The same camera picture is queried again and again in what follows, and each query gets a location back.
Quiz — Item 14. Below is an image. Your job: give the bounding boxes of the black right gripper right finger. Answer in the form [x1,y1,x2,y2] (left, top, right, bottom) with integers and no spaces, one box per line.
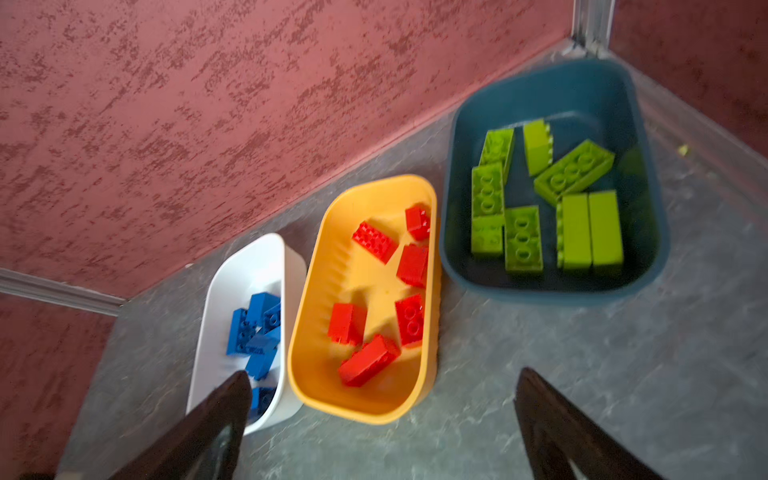
[514,367,661,480]

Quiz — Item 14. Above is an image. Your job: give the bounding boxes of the yellow plastic container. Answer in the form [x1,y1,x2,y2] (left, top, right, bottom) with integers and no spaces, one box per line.
[287,175,442,425]

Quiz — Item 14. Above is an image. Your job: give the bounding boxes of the green lego brick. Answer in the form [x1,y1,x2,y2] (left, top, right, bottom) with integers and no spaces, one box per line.
[588,190,624,275]
[471,163,505,258]
[479,128,515,183]
[556,193,593,271]
[533,140,616,206]
[523,119,554,177]
[504,205,544,275]

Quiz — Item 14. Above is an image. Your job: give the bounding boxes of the white plastic container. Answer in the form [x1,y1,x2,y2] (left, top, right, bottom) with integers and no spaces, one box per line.
[186,233,307,435]

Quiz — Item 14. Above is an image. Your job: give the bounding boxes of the blue lego brick small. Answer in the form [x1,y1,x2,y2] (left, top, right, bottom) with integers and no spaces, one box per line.
[245,327,281,355]

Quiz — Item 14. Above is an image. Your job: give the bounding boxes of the dark teal plastic container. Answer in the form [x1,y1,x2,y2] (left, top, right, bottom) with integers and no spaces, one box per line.
[440,59,670,306]

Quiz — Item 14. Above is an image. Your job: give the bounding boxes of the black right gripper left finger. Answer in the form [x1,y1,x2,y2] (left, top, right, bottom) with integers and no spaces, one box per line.
[112,371,252,479]

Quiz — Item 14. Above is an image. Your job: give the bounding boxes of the red lego brick large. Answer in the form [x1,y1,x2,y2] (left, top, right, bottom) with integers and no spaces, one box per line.
[405,205,431,242]
[338,334,401,387]

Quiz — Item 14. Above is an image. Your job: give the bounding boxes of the aluminium left corner post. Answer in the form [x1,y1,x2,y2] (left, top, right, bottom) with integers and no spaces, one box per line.
[1,268,127,317]

